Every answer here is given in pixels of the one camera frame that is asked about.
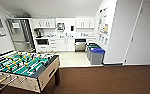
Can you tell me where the white kitchen counter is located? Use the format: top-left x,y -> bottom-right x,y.
34,34 -> 97,41

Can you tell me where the steel dishwasher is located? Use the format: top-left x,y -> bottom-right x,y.
74,38 -> 87,52

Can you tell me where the white two-door base cabinet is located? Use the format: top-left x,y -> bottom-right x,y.
56,38 -> 76,53

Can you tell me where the white narrow drawer stack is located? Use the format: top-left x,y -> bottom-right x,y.
86,38 -> 97,45

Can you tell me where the white wide drawer stack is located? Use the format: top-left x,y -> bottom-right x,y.
48,38 -> 58,53

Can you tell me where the grey bin blue lid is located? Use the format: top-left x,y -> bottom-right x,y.
90,47 -> 106,66

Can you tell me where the black built-in microwave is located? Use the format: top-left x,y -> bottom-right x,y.
35,38 -> 50,46

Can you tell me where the black coffee machine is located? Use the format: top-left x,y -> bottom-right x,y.
34,28 -> 44,39

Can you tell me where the green foosball table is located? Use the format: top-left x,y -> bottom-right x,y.
0,50 -> 61,94

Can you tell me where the stainless steel fridge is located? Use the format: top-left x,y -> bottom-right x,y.
7,18 -> 36,53

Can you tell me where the white door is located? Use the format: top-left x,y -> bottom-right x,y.
124,0 -> 150,66

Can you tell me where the white three-door wall cabinet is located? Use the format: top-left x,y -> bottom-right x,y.
74,18 -> 96,30

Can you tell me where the colourful wall poster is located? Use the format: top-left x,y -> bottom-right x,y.
97,7 -> 110,46

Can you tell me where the white two-door wall cabinet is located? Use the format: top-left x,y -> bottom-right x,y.
32,18 -> 56,30

